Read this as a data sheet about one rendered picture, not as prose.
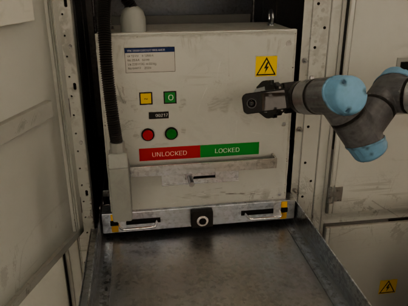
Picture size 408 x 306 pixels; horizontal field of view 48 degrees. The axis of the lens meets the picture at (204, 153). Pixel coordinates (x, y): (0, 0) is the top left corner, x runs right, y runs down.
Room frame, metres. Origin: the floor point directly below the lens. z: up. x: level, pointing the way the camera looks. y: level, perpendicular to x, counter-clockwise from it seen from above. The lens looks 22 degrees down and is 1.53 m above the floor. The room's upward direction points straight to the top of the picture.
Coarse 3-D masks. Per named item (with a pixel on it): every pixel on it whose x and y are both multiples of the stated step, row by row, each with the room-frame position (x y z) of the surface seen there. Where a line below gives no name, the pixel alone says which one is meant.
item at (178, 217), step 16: (288, 192) 1.20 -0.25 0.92; (160, 208) 1.11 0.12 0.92; (176, 208) 1.10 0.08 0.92; (192, 208) 1.11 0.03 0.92; (224, 208) 1.12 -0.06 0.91; (240, 208) 1.13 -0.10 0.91; (256, 208) 1.14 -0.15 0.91; (272, 208) 1.14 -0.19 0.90; (288, 208) 1.15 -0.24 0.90; (112, 224) 1.08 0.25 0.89; (128, 224) 1.08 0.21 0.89; (144, 224) 1.09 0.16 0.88; (160, 224) 1.10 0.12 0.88; (176, 224) 1.10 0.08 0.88
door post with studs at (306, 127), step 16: (304, 0) 1.22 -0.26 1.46; (320, 0) 1.22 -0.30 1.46; (304, 16) 1.22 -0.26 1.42; (320, 16) 1.22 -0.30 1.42; (304, 32) 1.22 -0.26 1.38; (320, 32) 1.22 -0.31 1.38; (304, 48) 1.22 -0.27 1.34; (320, 48) 1.22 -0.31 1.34; (304, 64) 1.22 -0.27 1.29; (320, 64) 1.22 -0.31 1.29; (304, 128) 1.22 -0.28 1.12; (304, 144) 1.22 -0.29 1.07; (304, 160) 1.22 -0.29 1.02; (304, 176) 1.22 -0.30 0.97; (304, 192) 1.22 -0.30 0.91; (304, 208) 1.22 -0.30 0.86
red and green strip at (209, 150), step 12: (216, 144) 1.13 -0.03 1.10; (228, 144) 1.14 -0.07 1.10; (240, 144) 1.14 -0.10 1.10; (252, 144) 1.14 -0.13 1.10; (144, 156) 1.10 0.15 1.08; (156, 156) 1.11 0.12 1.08; (168, 156) 1.11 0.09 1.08; (180, 156) 1.12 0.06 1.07; (192, 156) 1.12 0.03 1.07; (204, 156) 1.13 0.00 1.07; (216, 156) 1.13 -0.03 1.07
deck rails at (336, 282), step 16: (288, 224) 1.14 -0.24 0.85; (304, 224) 1.09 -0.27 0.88; (96, 240) 0.96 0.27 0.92; (112, 240) 1.06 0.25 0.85; (304, 240) 1.06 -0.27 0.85; (320, 240) 0.98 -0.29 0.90; (96, 256) 0.92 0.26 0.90; (112, 256) 0.99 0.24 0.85; (304, 256) 0.99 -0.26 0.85; (320, 256) 0.97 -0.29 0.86; (96, 272) 0.89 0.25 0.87; (320, 272) 0.92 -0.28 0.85; (336, 272) 0.87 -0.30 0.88; (96, 288) 0.86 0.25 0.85; (336, 288) 0.86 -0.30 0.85; (352, 288) 0.80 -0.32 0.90; (96, 304) 0.81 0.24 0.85; (336, 304) 0.80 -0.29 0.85; (352, 304) 0.79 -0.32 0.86; (368, 304) 0.73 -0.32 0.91
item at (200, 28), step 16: (112, 32) 1.15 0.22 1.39; (144, 32) 1.11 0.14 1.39; (160, 32) 1.11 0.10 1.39; (176, 32) 1.12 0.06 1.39; (192, 32) 1.12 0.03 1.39; (208, 32) 1.13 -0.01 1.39; (224, 32) 1.13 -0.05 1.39; (240, 32) 1.14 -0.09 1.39; (256, 32) 1.15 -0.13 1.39; (272, 32) 1.15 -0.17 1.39; (96, 48) 1.09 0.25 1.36; (288, 144) 1.16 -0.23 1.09; (208, 176) 1.15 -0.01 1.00
